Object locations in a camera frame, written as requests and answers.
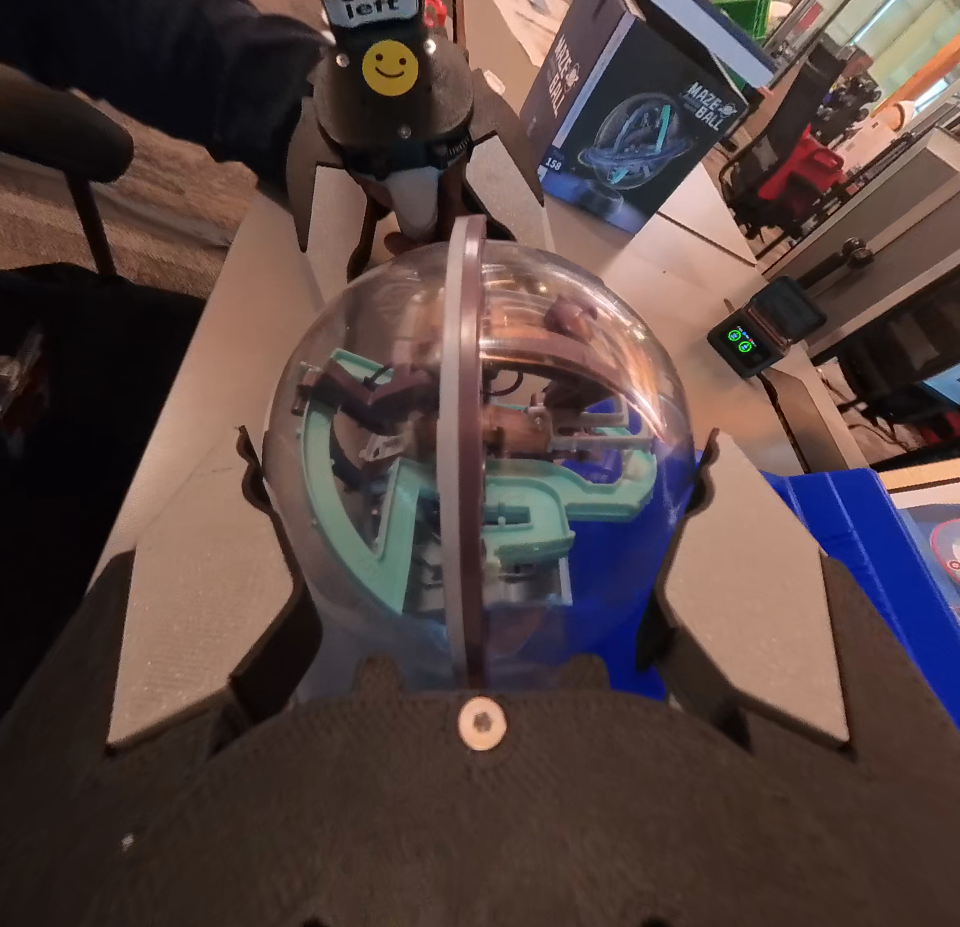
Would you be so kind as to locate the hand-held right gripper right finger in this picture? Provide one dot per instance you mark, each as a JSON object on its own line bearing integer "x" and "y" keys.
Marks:
{"x": 757, "y": 619}

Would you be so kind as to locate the black office chair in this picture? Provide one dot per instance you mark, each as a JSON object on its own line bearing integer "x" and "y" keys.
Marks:
{"x": 52, "y": 139}

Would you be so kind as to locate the person's left hand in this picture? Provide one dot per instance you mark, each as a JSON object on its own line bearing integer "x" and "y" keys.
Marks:
{"x": 365, "y": 218}

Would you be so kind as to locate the colourful printed box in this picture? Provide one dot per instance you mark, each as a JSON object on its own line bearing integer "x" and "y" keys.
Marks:
{"x": 934, "y": 544}

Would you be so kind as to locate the green frame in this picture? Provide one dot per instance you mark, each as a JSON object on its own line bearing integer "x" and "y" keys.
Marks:
{"x": 746, "y": 8}

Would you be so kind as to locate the red and black chair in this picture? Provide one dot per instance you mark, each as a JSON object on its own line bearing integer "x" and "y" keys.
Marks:
{"x": 795, "y": 162}

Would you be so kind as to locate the small black display device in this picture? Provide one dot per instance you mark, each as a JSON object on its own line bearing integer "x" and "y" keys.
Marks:
{"x": 772, "y": 327}

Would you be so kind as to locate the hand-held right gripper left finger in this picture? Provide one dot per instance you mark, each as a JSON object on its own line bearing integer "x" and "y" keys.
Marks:
{"x": 195, "y": 612}

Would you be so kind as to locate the grey cabinet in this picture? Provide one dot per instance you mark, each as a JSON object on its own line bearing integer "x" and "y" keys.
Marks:
{"x": 892, "y": 214}

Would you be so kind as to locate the dark maze ball box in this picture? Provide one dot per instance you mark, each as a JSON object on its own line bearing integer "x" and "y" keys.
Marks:
{"x": 630, "y": 124}

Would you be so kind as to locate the blue plastic bin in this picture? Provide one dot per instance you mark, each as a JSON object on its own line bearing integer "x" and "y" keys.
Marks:
{"x": 847, "y": 537}

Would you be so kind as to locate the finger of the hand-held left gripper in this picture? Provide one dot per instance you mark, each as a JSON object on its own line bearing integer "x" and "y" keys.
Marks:
{"x": 304, "y": 177}
{"x": 506, "y": 136}

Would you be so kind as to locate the clear plastic maze ball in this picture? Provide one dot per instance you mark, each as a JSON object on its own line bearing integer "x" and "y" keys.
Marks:
{"x": 390, "y": 447}

